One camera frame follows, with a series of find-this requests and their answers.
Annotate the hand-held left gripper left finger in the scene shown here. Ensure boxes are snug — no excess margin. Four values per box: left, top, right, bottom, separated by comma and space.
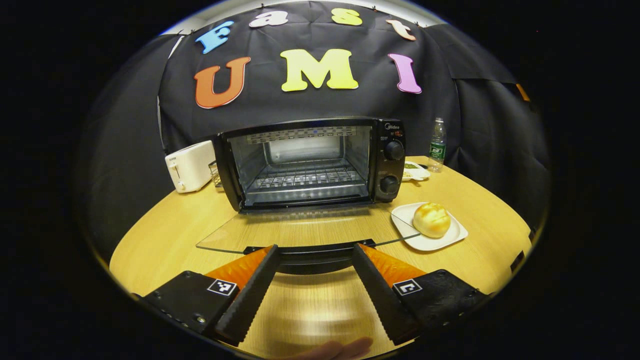
137, 244, 281, 347

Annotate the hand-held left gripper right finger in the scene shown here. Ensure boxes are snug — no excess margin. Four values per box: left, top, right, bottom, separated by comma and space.
351, 242, 493, 347

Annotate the golden bread bun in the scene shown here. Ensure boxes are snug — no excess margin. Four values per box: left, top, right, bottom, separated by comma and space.
413, 202, 452, 239

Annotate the black electric oven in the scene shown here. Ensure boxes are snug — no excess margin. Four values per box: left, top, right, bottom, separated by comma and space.
196, 116, 422, 275

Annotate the white square plate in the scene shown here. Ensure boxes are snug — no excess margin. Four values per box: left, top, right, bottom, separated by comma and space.
390, 202, 469, 252

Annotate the clear plastic water bottle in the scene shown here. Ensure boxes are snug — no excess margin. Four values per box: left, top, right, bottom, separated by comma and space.
428, 117, 447, 174

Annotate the white divided snack dish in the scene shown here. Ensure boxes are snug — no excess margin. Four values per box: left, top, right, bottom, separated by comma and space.
401, 160, 431, 182

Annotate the white toaster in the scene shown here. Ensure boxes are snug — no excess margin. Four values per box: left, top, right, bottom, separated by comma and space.
164, 140, 217, 194

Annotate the metal wire rack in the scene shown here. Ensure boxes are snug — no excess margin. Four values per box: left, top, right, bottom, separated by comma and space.
208, 160, 224, 189

